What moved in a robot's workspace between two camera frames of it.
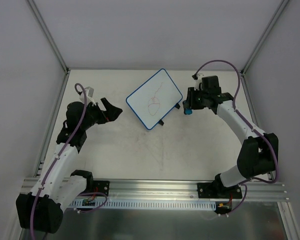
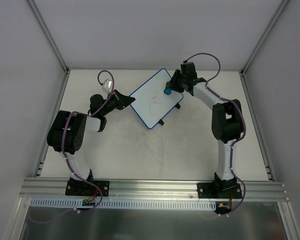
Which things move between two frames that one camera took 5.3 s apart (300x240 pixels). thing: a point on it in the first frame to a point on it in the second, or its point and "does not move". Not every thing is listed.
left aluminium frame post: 36,13 does not move
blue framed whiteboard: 153,100 does not move
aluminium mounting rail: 150,188 does not move
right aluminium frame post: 263,38 does not move
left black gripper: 101,114 to 117,100
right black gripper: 190,99 to 180,82
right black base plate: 218,190 does not move
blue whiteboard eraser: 188,111 to 168,91
